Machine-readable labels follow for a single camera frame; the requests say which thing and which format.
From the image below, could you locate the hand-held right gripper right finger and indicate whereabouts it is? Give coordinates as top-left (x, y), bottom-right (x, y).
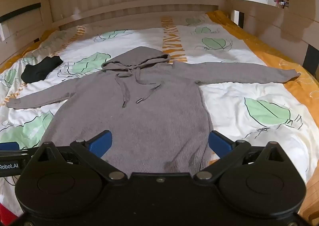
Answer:
top-left (194, 131), bottom-right (288, 183)

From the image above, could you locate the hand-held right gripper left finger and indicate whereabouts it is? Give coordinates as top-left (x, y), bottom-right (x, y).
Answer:
top-left (32, 130), bottom-right (125, 183)

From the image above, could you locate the leaf printed white duvet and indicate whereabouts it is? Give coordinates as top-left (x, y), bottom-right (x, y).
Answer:
top-left (0, 10), bottom-right (319, 216)

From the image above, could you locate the black folded cloth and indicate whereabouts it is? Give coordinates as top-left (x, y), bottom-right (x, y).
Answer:
top-left (21, 56), bottom-right (64, 83)

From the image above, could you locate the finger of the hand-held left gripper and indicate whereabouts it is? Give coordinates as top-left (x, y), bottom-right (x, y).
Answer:
top-left (0, 142), bottom-right (20, 152)

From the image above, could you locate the red cloth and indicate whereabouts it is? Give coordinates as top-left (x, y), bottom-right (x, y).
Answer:
top-left (0, 203), bottom-right (18, 225)

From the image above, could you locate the grey hoodie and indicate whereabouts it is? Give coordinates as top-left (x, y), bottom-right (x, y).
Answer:
top-left (7, 46), bottom-right (301, 174)

